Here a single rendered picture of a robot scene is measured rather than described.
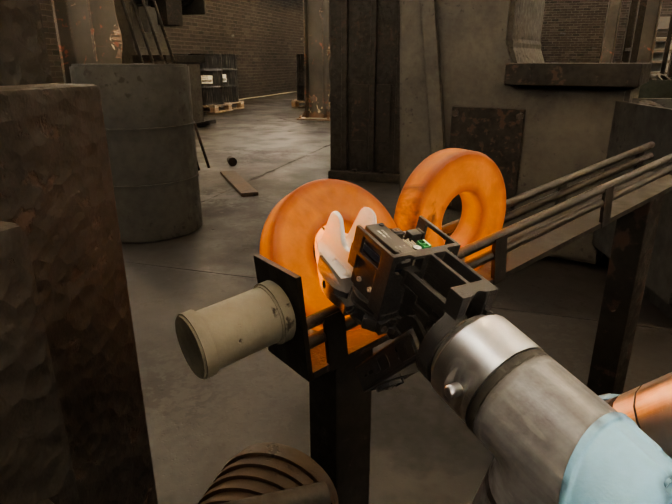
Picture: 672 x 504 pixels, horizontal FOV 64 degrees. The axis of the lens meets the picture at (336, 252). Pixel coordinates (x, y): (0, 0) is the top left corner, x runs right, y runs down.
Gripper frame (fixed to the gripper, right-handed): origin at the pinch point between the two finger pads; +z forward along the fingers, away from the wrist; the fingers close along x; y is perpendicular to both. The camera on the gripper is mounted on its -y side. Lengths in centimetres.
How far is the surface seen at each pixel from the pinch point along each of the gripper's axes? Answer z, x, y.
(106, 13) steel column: 397, -60, -51
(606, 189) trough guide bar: -2.4, -44.4, 2.7
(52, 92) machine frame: 13.6, 22.4, 11.0
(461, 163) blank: -1.2, -15.0, 8.1
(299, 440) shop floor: 34, -27, -82
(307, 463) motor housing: -12.1, 6.1, -17.3
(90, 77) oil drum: 236, -19, -51
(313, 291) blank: -4.6, 3.7, -2.3
